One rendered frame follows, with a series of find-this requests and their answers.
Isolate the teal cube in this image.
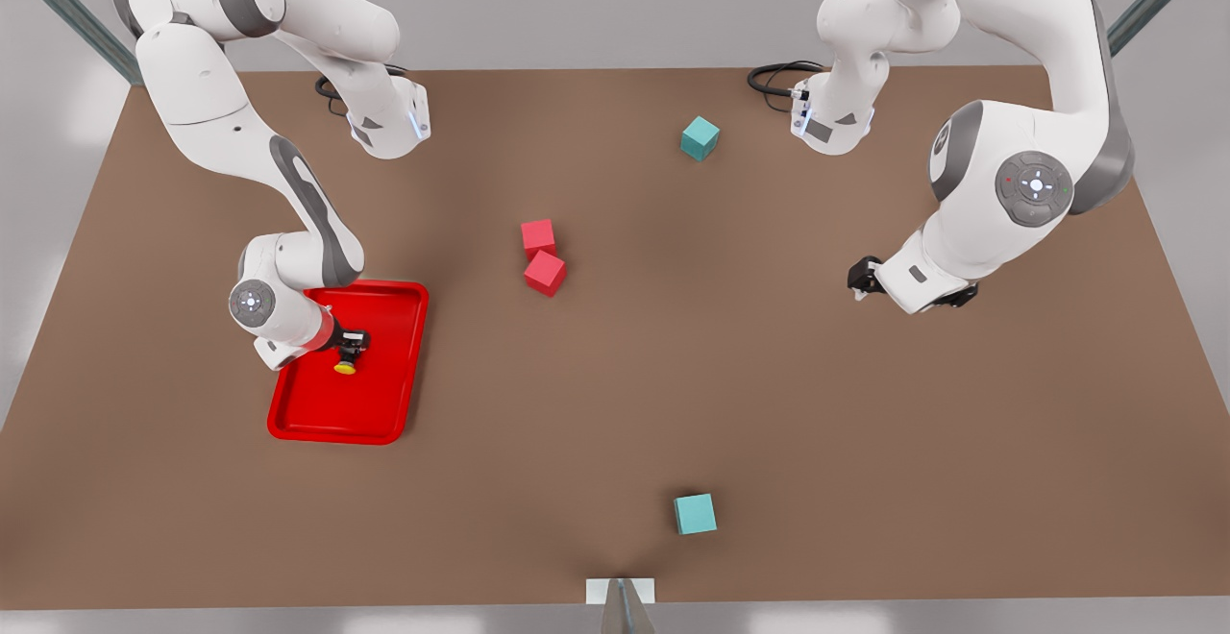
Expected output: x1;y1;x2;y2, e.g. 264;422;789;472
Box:
674;493;718;536
680;116;721;161

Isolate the black cable loop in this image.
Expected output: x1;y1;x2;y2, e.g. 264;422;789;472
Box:
748;61;827;113
315;63;409;117

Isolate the red plastic tray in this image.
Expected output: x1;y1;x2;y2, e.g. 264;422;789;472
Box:
267;280;430;446

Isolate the silver frame post with foot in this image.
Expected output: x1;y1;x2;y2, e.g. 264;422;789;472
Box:
586;577;656;634

